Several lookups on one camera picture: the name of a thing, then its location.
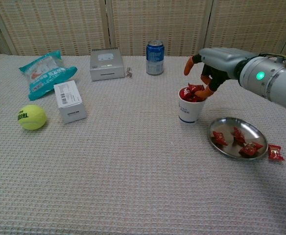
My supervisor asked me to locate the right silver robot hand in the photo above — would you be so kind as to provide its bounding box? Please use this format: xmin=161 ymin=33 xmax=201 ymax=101
xmin=184 ymin=47 xmax=250 ymax=98

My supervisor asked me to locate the white paper cup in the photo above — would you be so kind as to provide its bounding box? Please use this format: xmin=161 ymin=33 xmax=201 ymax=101
xmin=177 ymin=85 xmax=207 ymax=124

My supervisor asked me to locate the silver metal bowl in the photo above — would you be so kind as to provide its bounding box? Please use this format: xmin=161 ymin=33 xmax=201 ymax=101
xmin=208 ymin=117 xmax=268 ymax=160

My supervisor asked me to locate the blue soda can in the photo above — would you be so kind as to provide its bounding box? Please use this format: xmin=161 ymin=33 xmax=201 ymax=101
xmin=145 ymin=40 xmax=165 ymax=75

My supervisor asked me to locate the silver grey flat box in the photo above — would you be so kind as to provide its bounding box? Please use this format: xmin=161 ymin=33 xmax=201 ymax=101
xmin=89 ymin=47 xmax=125 ymax=82

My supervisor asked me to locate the beige waffle-weave tablecloth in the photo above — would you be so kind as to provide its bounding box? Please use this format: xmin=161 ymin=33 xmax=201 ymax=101
xmin=0 ymin=54 xmax=286 ymax=235

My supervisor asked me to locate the small white barcode box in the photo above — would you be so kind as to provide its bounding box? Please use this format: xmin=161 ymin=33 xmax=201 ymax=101
xmin=53 ymin=80 xmax=88 ymax=124

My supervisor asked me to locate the teal snack bag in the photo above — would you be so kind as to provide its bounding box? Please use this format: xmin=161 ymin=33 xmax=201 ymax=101
xmin=19 ymin=50 xmax=78 ymax=101

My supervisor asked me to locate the yellow tennis ball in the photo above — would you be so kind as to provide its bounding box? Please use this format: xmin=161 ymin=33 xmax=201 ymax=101
xmin=17 ymin=104 xmax=47 ymax=131

